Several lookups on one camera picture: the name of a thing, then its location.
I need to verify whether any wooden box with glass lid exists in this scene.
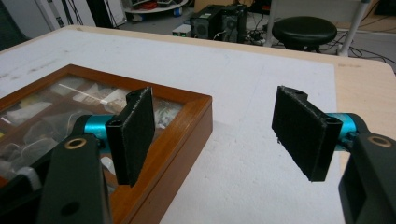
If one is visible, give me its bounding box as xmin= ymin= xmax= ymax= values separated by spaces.
xmin=0 ymin=63 xmax=214 ymax=224

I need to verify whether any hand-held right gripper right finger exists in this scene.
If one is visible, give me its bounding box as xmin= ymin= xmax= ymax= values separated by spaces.
xmin=271 ymin=85 xmax=358 ymax=182

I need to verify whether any black computer tower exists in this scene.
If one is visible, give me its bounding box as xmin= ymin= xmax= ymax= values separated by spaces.
xmin=221 ymin=4 xmax=248 ymax=44
xmin=190 ymin=4 xmax=226 ymax=40

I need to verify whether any white power supply unit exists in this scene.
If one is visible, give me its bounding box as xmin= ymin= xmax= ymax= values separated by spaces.
xmin=172 ymin=23 xmax=191 ymax=38

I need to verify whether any round white wheeled platform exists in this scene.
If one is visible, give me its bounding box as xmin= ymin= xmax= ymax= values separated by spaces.
xmin=124 ymin=0 xmax=190 ymax=17

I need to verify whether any black round stool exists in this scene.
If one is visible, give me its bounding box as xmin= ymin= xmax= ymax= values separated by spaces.
xmin=271 ymin=16 xmax=338 ymax=52

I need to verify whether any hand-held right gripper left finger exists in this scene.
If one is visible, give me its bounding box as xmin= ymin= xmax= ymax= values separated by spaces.
xmin=83 ymin=87 xmax=156 ymax=188

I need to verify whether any dark screen panel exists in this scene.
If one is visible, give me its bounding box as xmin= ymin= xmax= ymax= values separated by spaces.
xmin=0 ymin=0 xmax=31 ymax=51

